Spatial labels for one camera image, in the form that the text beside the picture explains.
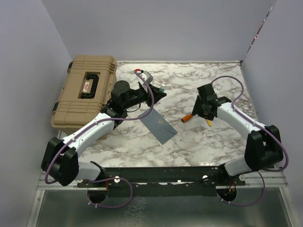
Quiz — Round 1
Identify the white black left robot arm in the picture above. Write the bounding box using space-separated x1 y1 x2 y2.
41 80 166 187

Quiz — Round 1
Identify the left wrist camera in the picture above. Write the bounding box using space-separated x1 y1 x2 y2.
134 69 153 91

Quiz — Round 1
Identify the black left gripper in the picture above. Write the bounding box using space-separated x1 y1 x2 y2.
123 83 167 110

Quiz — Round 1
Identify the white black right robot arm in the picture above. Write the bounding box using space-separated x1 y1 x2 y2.
192 84 284 185

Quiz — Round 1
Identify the tan plastic tool case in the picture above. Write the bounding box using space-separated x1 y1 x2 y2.
51 55 117 135

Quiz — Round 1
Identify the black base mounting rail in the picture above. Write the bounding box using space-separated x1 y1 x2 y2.
77 166 245 197

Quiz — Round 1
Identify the yellow utility knife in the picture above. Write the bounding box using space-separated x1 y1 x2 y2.
206 120 212 127

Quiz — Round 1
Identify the orange handled screwdriver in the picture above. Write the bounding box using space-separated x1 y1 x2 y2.
181 114 193 122

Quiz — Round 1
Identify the aluminium extrusion rail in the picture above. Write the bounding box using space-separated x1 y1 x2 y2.
244 171 288 187

